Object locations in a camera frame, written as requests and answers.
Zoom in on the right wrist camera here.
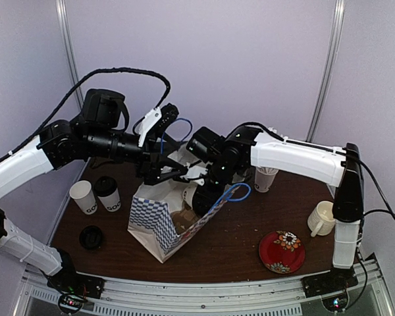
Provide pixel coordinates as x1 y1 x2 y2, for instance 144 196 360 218
178 160 208 186

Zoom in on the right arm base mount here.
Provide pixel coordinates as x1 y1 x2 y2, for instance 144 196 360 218
301 267 358 298

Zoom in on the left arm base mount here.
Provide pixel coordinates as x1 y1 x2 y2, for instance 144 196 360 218
45 260 105 299

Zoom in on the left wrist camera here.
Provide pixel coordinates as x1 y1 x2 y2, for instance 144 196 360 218
138 103 179 147

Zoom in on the red floral plate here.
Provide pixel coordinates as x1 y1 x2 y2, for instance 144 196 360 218
259 230 305 275

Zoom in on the aluminium front rail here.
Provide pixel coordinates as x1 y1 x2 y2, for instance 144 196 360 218
10 259 395 315

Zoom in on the black plastic cup lid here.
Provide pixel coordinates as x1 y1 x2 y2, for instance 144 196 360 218
93 176 118 197

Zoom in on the black plastic lid stack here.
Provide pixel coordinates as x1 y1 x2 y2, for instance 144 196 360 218
79 225 103 250

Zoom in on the cream ceramic mug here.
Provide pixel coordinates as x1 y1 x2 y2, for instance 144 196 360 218
307 201 335 238

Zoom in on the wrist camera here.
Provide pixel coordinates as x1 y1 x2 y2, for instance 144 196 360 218
178 160 208 186
138 103 179 147

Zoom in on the blue checkered paper bag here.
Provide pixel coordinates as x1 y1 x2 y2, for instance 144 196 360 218
127 117 253 263

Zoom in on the brown pulp cup carrier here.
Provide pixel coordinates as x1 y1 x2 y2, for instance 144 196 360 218
171 205 201 235

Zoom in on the white paper coffee cup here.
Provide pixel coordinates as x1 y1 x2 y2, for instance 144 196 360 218
98 191 121 212

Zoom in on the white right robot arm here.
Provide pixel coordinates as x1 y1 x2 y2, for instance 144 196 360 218
186 122 364 291

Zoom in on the white cup holding straws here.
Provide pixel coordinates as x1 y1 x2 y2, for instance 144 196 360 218
254 167 278 193

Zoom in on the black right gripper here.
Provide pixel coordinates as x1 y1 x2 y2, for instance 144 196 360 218
193 159 240 209

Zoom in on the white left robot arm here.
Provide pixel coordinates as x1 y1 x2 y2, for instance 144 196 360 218
0 89 187 292

